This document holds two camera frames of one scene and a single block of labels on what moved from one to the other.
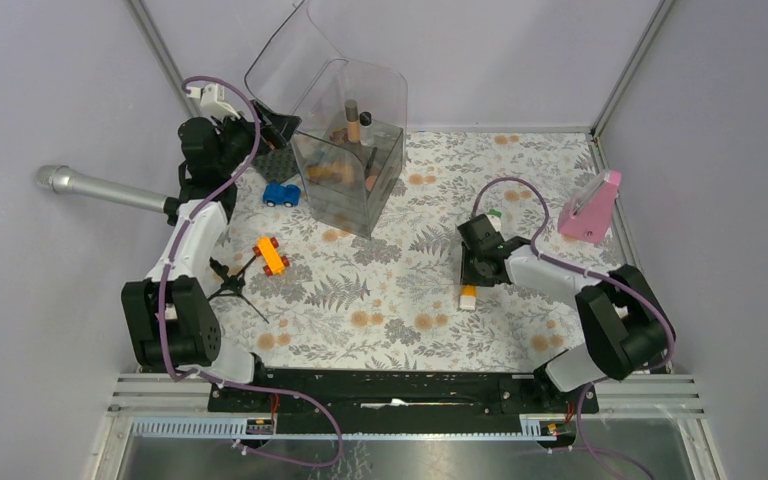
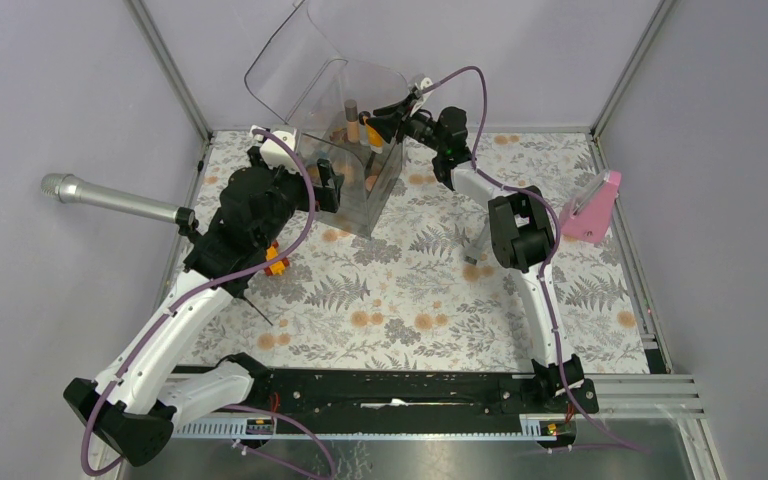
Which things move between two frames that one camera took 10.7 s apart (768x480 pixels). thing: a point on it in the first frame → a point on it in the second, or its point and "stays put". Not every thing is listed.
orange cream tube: x=468 y=297 → x=375 y=140
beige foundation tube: x=352 y=115 stays put
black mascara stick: x=370 y=162 stays put
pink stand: x=587 y=215 stays put
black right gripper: x=470 y=278 → x=388 y=125
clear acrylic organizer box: x=352 y=116 stays put
